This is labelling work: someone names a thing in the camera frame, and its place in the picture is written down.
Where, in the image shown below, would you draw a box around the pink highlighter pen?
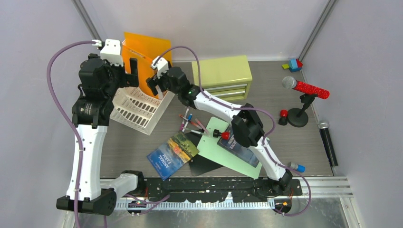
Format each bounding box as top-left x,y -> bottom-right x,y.
195,118 -> 210,134

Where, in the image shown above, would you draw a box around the black clipboard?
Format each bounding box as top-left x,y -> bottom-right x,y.
185,132 -> 223,176

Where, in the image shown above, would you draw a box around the blue cap white marker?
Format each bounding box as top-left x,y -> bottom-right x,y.
182,114 -> 192,132

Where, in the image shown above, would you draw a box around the thin orange folder in rack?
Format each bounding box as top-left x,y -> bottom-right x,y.
122,32 -> 172,63

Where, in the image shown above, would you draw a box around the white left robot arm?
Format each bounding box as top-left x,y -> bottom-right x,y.
56,54 -> 146,216

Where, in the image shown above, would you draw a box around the black microphone stand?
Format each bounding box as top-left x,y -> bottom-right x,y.
287,94 -> 318,128

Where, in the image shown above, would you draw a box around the blue silver small marker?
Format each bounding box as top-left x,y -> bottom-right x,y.
288,162 -> 306,173

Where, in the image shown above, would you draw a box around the black handheld microphone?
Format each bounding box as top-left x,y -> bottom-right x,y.
318,122 -> 338,167

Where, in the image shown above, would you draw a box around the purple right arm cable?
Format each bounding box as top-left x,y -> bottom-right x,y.
153,46 -> 312,218

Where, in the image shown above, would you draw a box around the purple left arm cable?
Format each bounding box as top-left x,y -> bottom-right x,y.
46,40 -> 103,228

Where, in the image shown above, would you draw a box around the thick orange binder folder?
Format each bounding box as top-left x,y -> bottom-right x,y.
122,45 -> 163,100

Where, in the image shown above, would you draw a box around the mint green clipboard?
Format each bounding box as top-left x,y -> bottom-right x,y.
197,117 -> 262,179

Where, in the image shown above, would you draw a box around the Animal Farm blue book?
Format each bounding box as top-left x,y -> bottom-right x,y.
147,132 -> 199,180

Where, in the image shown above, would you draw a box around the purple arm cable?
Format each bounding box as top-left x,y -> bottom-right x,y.
153,46 -> 312,218
46,40 -> 103,228

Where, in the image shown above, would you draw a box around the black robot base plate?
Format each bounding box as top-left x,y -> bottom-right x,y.
128,177 -> 303,203

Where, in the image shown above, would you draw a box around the green metal drawer cabinet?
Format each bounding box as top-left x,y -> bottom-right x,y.
192,55 -> 252,101

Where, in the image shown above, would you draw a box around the red black stamp near cabinet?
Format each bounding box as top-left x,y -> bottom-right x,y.
278,110 -> 288,126

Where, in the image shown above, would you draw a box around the white plastic file rack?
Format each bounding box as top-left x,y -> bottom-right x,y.
110,87 -> 174,135

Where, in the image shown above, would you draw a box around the orange red marker pen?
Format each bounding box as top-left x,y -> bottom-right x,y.
179,114 -> 201,129

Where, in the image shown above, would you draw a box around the Nineteen Eighty-Four dark book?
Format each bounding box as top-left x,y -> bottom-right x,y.
217,126 -> 259,168

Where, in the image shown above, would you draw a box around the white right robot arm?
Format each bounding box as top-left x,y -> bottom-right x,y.
146,66 -> 293,195

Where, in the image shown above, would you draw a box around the colourful toy blocks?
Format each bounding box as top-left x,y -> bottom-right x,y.
281,58 -> 303,72

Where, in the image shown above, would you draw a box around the red glitter microphone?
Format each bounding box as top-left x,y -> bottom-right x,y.
282,76 -> 330,99

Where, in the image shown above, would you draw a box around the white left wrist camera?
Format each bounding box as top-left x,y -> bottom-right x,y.
100,39 -> 124,67

